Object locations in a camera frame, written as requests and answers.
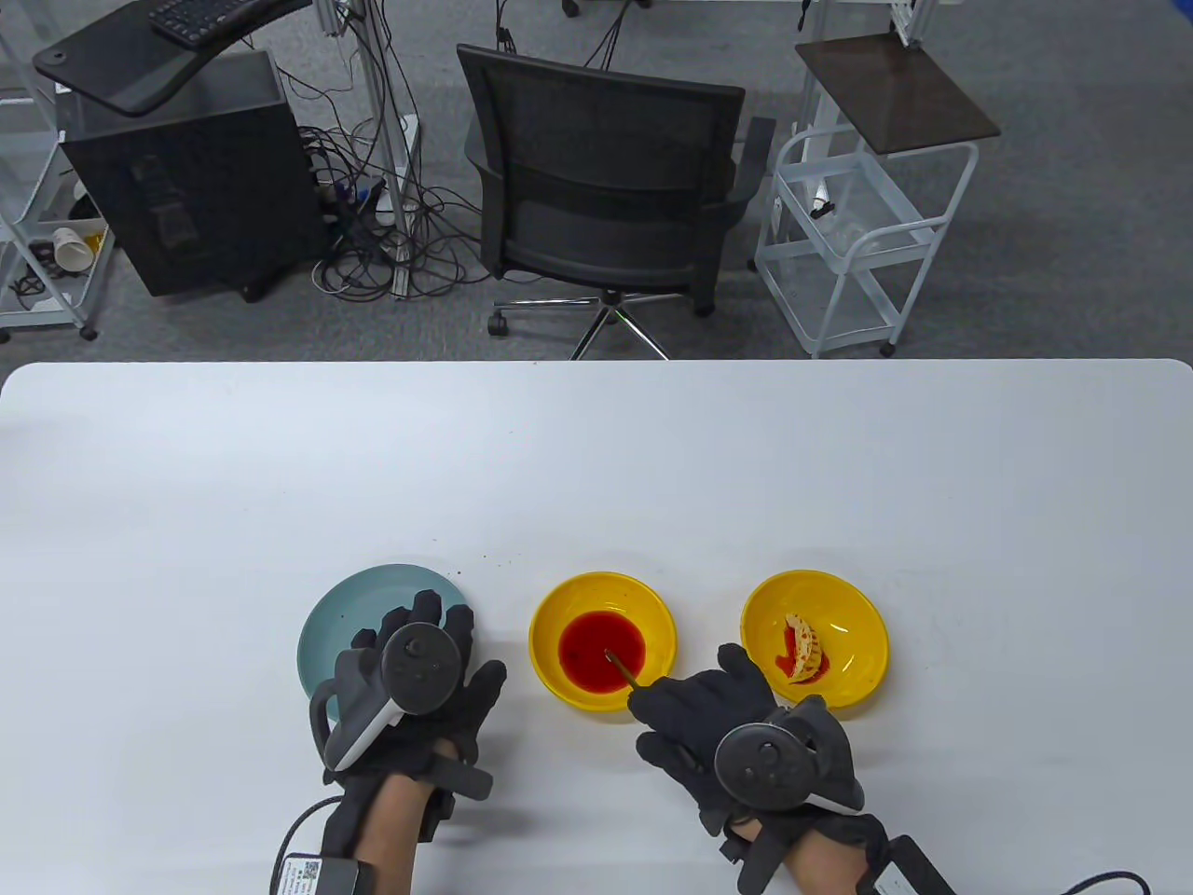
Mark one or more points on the red soy sauce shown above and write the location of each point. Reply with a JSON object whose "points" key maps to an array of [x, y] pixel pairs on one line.
{"points": [[587, 653]]}

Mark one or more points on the black keyboard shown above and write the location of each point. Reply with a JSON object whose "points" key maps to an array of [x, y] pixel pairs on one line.
{"points": [[196, 19]]}

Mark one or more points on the white paper cup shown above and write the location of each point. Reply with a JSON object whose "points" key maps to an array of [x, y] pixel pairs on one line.
{"points": [[70, 250]]}

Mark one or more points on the person's left hand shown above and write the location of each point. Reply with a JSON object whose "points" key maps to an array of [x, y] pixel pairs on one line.
{"points": [[471, 709]]}

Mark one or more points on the white rolling shelf cart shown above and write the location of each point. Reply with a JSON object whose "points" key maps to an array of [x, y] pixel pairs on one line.
{"points": [[42, 322]]}

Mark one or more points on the person's left forearm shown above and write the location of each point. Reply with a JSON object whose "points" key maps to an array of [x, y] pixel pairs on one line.
{"points": [[391, 834]]}

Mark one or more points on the dark grey hand controller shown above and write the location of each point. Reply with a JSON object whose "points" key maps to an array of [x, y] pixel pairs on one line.
{"points": [[760, 764], [419, 667]]}

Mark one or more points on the person's right forearm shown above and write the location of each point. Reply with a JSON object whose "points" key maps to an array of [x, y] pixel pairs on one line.
{"points": [[825, 867]]}

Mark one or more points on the white metal frame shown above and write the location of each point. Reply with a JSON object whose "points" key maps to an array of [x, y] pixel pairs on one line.
{"points": [[909, 19]]}

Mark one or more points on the black mesh office chair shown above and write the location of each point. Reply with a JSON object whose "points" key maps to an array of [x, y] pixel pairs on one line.
{"points": [[596, 140]]}

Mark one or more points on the yellow dumpling bowl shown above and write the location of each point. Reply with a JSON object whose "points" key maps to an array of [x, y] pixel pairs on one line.
{"points": [[839, 597]]}

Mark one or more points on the black computer tower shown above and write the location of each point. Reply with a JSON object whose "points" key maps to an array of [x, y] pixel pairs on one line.
{"points": [[186, 205]]}

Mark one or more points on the aluminium stand leg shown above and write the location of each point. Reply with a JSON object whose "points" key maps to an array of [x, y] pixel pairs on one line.
{"points": [[373, 84]]}

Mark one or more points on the black curved desk board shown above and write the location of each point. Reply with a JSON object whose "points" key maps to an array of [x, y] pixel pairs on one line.
{"points": [[112, 65]]}

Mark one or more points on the white power strip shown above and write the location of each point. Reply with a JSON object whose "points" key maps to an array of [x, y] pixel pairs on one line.
{"points": [[408, 149]]}

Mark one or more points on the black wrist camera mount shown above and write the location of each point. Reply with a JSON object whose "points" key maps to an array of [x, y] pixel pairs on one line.
{"points": [[760, 858], [466, 778]]}

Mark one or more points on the brown top side table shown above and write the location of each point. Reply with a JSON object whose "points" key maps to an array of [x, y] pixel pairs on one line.
{"points": [[895, 93]]}

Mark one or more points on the teal ceramic plate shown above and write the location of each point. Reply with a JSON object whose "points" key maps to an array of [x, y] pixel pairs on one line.
{"points": [[373, 592]]}

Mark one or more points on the yellow soy sauce bowl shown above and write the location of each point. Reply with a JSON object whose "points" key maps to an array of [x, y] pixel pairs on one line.
{"points": [[596, 592]]}

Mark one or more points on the pale dumpling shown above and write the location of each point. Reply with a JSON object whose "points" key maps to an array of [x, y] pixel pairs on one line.
{"points": [[806, 657]]}

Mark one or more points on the person's right hand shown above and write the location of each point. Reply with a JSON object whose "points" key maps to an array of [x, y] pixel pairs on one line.
{"points": [[708, 704]]}

